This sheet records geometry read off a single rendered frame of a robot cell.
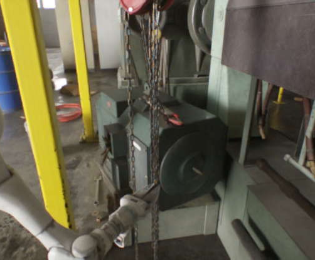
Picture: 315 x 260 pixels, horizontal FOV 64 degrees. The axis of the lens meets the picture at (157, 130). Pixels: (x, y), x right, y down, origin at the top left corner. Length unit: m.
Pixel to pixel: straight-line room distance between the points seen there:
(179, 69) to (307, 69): 1.22
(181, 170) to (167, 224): 0.54
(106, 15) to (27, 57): 5.92
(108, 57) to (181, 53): 5.12
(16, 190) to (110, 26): 6.34
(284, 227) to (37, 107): 1.02
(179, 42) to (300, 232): 1.44
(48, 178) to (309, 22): 1.15
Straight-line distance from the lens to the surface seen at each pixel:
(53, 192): 1.29
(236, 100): 1.53
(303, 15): 0.97
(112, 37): 6.94
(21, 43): 1.07
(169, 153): 1.10
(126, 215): 0.86
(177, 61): 1.97
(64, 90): 5.08
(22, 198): 0.78
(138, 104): 1.30
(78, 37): 2.73
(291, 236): 1.01
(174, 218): 1.61
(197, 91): 2.03
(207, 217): 1.67
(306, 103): 1.09
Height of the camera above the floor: 1.25
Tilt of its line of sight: 23 degrees down
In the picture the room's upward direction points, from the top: straight up
